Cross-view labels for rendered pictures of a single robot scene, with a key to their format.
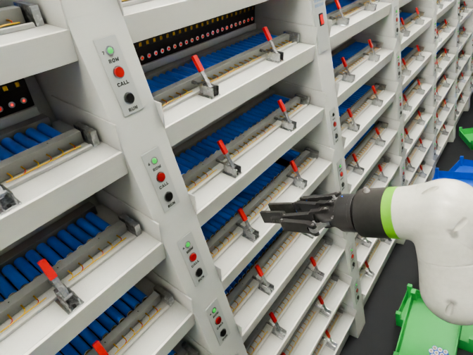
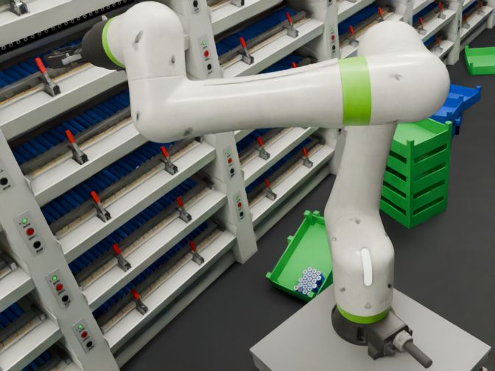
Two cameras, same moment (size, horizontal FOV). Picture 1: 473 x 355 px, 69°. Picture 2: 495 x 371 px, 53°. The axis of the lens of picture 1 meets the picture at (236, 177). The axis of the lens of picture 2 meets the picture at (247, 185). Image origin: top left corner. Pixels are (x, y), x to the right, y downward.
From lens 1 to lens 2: 0.62 m
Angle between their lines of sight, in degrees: 7
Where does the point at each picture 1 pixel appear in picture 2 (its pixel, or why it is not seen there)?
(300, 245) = not seen: hidden behind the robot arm
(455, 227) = (139, 42)
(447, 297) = (135, 109)
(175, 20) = not seen: outside the picture
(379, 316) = (275, 244)
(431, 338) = (314, 263)
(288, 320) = (119, 207)
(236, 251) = (29, 102)
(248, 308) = (53, 174)
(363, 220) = (93, 46)
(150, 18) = not seen: outside the picture
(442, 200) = (130, 15)
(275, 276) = (96, 149)
